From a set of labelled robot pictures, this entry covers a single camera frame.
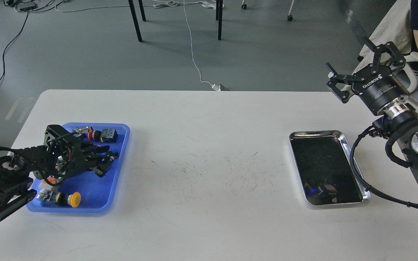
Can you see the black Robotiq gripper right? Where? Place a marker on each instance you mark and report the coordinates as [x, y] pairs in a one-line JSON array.
[[379, 88]]

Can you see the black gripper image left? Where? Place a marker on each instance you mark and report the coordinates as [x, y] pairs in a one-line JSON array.
[[69, 156]]

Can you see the blue plastic tray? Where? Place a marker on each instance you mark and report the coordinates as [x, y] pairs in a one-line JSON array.
[[97, 193]]

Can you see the silver metal tray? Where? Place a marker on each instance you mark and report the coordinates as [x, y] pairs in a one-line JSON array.
[[323, 163]]

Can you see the red emergency stop button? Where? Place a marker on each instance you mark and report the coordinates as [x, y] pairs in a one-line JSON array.
[[105, 136]]

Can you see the yellow push button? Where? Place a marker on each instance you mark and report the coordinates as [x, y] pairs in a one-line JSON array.
[[73, 200]]

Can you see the beige jacket on chair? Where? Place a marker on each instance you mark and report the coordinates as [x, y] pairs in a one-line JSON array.
[[394, 27]]

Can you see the black table leg left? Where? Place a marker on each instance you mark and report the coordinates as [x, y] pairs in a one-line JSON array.
[[135, 18]]

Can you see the black table leg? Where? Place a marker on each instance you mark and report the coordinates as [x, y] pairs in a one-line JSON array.
[[219, 15], [135, 18]]

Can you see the black table leg right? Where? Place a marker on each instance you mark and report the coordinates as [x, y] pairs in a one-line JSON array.
[[219, 15]]

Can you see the green push button switch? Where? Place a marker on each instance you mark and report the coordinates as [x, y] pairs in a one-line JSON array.
[[81, 133]]

